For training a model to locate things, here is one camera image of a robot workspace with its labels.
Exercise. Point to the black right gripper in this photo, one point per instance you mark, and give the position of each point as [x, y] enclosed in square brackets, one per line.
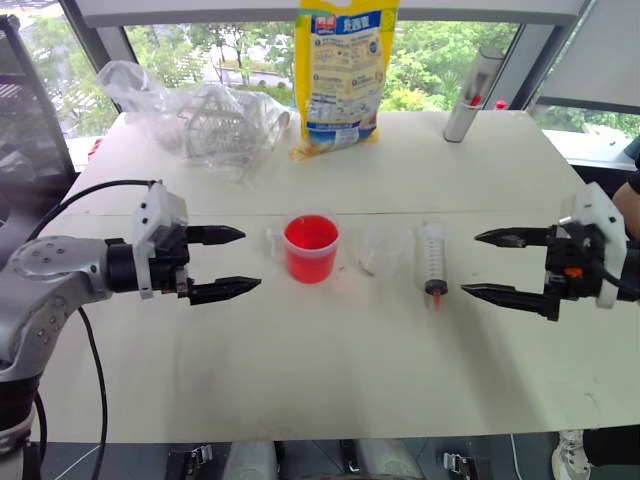
[575, 260]

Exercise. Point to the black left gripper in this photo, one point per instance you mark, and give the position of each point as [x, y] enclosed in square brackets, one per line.
[170, 260]

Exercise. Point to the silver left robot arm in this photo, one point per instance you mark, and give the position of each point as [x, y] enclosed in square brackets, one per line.
[47, 280]

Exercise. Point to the person's bare forearm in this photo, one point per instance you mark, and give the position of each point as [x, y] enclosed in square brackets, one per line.
[629, 200]

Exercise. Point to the clear syringe with orange tip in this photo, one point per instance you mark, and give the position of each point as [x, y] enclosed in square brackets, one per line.
[433, 255]

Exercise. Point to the cup of red liquid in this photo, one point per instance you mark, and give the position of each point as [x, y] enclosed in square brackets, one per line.
[311, 250]

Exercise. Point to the small clear plastic cup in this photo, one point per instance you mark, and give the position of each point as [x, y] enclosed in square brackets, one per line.
[378, 252]

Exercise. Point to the clear plastic bag with basket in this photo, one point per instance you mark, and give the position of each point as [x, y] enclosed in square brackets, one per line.
[210, 120]

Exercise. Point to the small red cap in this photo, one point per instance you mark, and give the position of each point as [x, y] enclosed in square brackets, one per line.
[500, 104]

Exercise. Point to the silver metal cylinder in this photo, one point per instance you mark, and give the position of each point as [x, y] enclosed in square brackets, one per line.
[470, 100]

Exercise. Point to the white sneaker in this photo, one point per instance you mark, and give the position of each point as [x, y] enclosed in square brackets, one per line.
[570, 455]

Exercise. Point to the metal latch clamp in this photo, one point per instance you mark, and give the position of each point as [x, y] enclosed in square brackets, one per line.
[457, 465]
[192, 457]

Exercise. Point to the yellow printed food bag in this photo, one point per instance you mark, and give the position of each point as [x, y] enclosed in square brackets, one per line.
[342, 75]

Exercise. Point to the black mesh office chair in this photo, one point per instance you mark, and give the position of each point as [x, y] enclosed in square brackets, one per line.
[22, 125]

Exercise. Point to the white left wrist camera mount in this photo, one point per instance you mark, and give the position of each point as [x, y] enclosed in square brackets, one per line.
[155, 205]

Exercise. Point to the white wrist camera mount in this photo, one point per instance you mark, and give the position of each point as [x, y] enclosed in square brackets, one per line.
[155, 205]
[597, 210]

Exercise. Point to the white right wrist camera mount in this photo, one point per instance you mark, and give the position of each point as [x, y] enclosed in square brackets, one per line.
[597, 210]

